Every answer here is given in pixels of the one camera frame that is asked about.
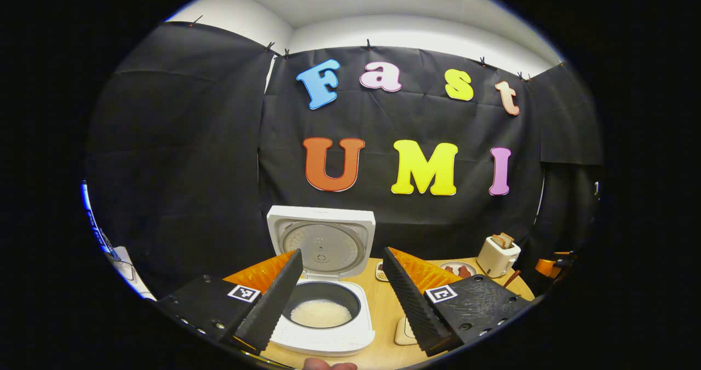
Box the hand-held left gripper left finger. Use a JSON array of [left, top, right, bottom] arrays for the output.
[[156, 248, 303, 355]]

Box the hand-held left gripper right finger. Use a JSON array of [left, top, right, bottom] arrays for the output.
[[382, 246, 535, 357]]

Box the clear plastic rice container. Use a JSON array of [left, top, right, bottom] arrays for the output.
[[394, 316, 420, 346]]

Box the white rice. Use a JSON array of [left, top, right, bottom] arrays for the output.
[[290, 299, 353, 328]]

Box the white rice cooker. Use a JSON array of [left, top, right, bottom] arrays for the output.
[[266, 205, 377, 357]]

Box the white toaster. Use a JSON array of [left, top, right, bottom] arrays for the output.
[[476, 235, 521, 279]]

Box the white round plate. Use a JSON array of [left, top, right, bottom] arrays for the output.
[[438, 261, 478, 279]]

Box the black backdrop cloth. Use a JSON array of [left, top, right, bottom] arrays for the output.
[[85, 21, 606, 299]]

